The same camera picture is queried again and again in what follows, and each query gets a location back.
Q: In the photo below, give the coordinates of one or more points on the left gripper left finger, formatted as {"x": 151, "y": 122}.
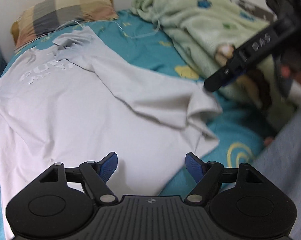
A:
{"x": 95, "y": 176}

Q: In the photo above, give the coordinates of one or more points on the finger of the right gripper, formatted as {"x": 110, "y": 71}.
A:
{"x": 272, "y": 40}

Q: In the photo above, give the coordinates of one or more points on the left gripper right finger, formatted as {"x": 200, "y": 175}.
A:
{"x": 207, "y": 177}

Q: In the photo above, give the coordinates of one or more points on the white t-shirt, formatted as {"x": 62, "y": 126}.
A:
{"x": 78, "y": 100}

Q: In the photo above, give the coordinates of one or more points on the person's right hand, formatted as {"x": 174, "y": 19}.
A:
{"x": 286, "y": 73}

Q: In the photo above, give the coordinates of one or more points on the green cartoon fleece blanket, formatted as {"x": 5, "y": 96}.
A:
{"x": 205, "y": 33}

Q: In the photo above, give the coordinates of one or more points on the grey trouser leg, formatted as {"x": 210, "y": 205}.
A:
{"x": 281, "y": 164}

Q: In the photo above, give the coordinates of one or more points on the checkered beige grey pillow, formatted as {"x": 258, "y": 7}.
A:
{"x": 47, "y": 16}

